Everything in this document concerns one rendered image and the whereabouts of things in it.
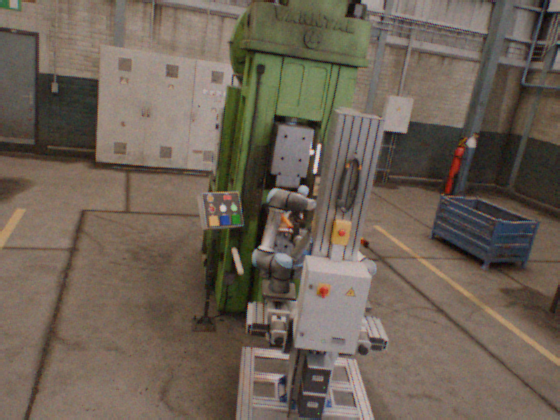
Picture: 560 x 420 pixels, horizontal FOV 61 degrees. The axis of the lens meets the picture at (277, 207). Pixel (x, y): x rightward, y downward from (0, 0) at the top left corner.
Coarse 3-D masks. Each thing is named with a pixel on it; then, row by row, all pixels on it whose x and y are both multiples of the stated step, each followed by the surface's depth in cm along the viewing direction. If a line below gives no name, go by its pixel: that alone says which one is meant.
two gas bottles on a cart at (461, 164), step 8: (464, 144) 1004; (472, 144) 1003; (456, 152) 1037; (464, 152) 1016; (472, 152) 1008; (448, 160) 1057; (456, 160) 1038; (464, 160) 1015; (456, 168) 1040; (464, 168) 1012; (448, 176) 1055; (456, 176) 1041; (464, 176) 1022; (448, 184) 1056; (456, 184) 1034; (464, 184) 1028; (440, 192) 1080; (448, 192) 1058; (456, 192) 1035; (464, 192) 1024
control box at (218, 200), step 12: (216, 192) 376; (228, 192) 382; (204, 204) 367; (216, 204) 373; (228, 204) 379; (240, 204) 386; (204, 216) 365; (240, 216) 384; (204, 228) 366; (216, 228) 371
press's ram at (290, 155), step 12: (276, 120) 412; (276, 132) 384; (288, 132) 383; (300, 132) 385; (312, 132) 387; (276, 144) 384; (288, 144) 386; (300, 144) 388; (276, 156) 388; (288, 156) 390; (300, 156) 392; (276, 168) 391; (288, 168) 393; (300, 168) 395
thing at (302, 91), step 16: (288, 64) 382; (304, 64) 383; (320, 64) 386; (288, 80) 385; (304, 80) 387; (320, 80) 391; (288, 96) 389; (304, 96) 392; (320, 96) 395; (288, 112) 393; (304, 112) 395; (320, 112) 398
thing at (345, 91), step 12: (336, 72) 390; (348, 72) 392; (336, 84) 393; (348, 84) 396; (336, 96) 396; (348, 96) 399; (324, 108) 398; (336, 108) 400; (312, 120) 429; (324, 120) 401; (324, 132) 404; (312, 144) 423; (312, 156) 420; (324, 156) 410; (312, 168) 417; (312, 180) 415; (312, 216) 426
